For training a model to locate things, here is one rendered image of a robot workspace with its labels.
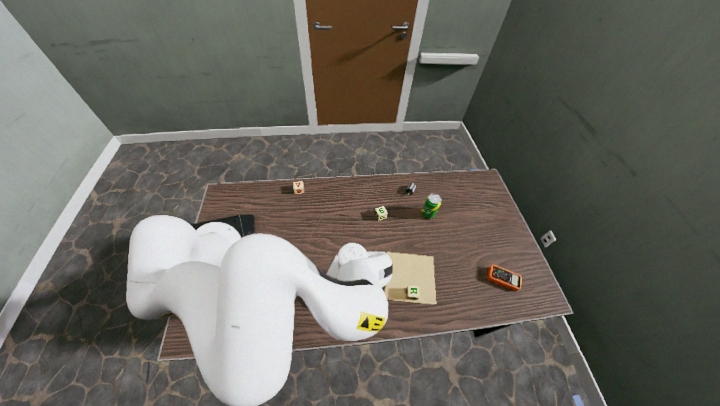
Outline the beige mat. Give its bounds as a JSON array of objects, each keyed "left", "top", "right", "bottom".
[{"left": 385, "top": 252, "right": 436, "bottom": 304}]

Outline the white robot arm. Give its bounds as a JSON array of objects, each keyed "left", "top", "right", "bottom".
[{"left": 126, "top": 215, "right": 393, "bottom": 406}]

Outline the green drink can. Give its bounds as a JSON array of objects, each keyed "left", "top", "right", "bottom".
[{"left": 422, "top": 194, "right": 441, "bottom": 219}]

